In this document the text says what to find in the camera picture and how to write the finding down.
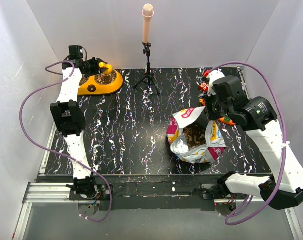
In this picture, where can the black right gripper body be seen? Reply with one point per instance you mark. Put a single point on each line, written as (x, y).
(215, 109)

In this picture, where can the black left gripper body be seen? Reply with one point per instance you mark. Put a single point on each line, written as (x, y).
(93, 68)

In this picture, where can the yellow plastic food scoop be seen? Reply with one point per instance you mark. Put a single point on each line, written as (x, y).
(106, 68)

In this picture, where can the white cartoon pet food bag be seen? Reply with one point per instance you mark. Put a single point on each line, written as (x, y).
(193, 138)

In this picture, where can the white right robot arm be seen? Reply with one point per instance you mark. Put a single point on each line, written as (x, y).
(256, 116)

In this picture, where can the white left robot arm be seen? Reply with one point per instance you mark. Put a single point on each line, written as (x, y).
(71, 124)

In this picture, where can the yellow double pet bowl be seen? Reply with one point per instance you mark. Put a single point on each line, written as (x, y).
(100, 84)

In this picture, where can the red yellow toy block truck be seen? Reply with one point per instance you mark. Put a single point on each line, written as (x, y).
(203, 102)

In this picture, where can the orange curved toy track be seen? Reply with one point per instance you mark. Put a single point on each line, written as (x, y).
(227, 121)

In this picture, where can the red owl toy block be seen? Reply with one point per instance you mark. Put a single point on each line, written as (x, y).
(204, 87)

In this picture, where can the black tripod stand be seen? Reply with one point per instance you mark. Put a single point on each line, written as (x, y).
(149, 76)

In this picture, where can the pink microphone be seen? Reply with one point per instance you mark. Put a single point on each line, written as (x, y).
(147, 13)

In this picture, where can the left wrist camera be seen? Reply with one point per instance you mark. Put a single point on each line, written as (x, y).
(75, 52)

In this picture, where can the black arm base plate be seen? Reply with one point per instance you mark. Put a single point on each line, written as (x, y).
(152, 192)

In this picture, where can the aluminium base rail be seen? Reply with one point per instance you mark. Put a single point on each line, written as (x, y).
(48, 214)

